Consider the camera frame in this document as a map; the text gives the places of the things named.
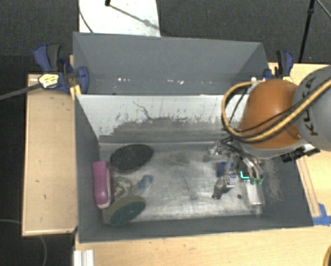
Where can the dark green round disc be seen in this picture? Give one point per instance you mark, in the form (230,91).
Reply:
(126,210)

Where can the black mesh round disc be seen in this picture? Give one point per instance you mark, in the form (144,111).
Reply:
(131,157)

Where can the grey patterned round object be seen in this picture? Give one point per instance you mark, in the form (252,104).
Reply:
(121,186)

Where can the grey metal bin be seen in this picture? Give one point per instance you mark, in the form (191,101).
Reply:
(165,65)

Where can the black cylinder on white bracket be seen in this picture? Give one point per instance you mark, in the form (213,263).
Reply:
(294,154)

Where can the pale wood board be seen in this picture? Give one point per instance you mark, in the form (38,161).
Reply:
(50,159)

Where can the small blue object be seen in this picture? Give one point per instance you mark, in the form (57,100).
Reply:
(222,169)

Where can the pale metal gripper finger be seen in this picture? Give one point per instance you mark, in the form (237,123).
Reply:
(217,152)
(223,186)

